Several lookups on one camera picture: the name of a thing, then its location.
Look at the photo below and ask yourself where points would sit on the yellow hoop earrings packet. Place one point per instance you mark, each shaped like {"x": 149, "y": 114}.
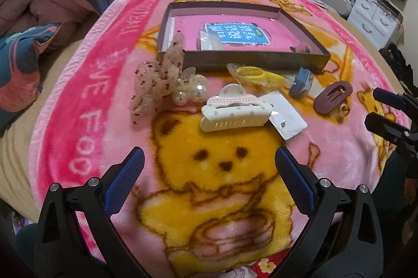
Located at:
{"x": 251, "y": 74}

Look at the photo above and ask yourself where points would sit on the pink bear printed blanket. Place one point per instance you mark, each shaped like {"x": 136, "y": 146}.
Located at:
{"x": 98, "y": 101}

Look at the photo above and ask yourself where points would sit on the small translucent hair clip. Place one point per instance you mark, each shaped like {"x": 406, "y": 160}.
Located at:
{"x": 299, "y": 48}

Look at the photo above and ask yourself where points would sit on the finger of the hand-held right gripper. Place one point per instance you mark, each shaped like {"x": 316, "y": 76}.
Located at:
{"x": 383, "y": 126}
{"x": 390, "y": 98}

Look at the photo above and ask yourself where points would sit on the small clear plastic bag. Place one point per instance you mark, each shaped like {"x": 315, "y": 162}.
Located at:
{"x": 209, "y": 41}

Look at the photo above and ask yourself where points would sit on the blue cover book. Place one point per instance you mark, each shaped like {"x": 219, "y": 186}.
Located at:
{"x": 235, "y": 34}

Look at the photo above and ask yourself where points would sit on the small gold hair clip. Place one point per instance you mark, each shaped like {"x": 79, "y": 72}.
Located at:
{"x": 341, "y": 112}

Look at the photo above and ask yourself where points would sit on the blue hair clip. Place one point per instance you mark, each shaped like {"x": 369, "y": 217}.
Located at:
{"x": 298, "y": 85}

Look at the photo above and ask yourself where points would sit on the pearl hair clip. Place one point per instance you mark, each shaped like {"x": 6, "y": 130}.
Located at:
{"x": 197, "y": 91}

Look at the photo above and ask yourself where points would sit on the white drawer cabinet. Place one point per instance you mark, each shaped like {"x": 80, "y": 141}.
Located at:
{"x": 369, "y": 16}

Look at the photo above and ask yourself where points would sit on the white earring card packet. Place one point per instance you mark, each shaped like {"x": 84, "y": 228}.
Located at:
{"x": 289, "y": 116}

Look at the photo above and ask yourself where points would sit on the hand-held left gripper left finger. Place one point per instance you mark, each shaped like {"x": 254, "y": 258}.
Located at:
{"x": 125, "y": 180}

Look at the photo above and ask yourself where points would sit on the dark clothing pile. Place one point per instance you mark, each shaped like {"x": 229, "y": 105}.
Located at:
{"x": 398, "y": 65}

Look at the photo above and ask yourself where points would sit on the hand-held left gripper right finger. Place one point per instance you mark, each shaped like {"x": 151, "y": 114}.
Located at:
{"x": 295, "y": 180}

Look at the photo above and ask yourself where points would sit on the beige tulle bow hair clip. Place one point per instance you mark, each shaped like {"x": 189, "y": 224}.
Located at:
{"x": 153, "y": 82}

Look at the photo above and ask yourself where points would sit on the white claw hair clip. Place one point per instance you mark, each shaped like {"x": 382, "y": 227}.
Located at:
{"x": 228, "y": 118}

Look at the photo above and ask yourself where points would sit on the shallow grey cardboard box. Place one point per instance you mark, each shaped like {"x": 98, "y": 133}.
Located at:
{"x": 248, "y": 60}

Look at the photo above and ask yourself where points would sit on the maroon oval hair clip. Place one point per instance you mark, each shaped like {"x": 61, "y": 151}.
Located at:
{"x": 321, "y": 101}

